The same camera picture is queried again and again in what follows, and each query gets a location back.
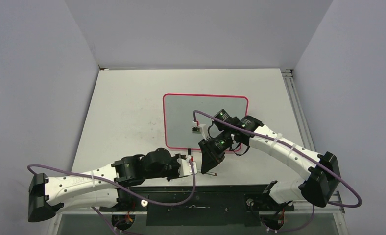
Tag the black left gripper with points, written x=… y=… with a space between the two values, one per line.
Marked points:
x=174 y=159

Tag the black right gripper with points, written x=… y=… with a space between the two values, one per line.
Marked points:
x=210 y=157

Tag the pink framed whiteboard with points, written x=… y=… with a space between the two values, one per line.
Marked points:
x=178 y=115

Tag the white whiteboard marker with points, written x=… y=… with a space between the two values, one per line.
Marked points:
x=210 y=173

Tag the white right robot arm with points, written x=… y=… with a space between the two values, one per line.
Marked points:
x=317 y=173

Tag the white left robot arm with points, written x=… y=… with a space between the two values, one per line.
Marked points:
x=53 y=191

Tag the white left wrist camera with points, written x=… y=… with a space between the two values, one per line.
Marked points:
x=187 y=166

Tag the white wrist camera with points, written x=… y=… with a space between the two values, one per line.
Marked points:
x=187 y=166
x=202 y=129

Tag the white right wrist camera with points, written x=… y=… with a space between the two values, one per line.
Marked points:
x=202 y=129

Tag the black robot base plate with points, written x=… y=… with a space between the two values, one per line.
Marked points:
x=209 y=206

